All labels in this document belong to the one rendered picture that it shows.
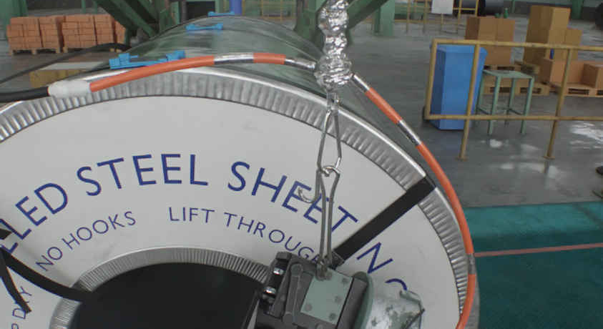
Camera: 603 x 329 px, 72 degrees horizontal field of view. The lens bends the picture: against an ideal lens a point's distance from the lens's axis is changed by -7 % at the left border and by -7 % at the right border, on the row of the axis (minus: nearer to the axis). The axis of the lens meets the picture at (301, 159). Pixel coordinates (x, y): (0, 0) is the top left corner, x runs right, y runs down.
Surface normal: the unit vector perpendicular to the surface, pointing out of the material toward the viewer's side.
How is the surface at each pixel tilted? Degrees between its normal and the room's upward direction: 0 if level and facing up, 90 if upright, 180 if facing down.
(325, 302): 58
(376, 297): 32
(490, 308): 0
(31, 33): 90
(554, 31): 90
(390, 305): 37
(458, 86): 92
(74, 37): 90
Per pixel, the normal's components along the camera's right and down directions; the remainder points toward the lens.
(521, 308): 0.02, -0.93
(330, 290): 0.26, -0.19
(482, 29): 0.09, 0.36
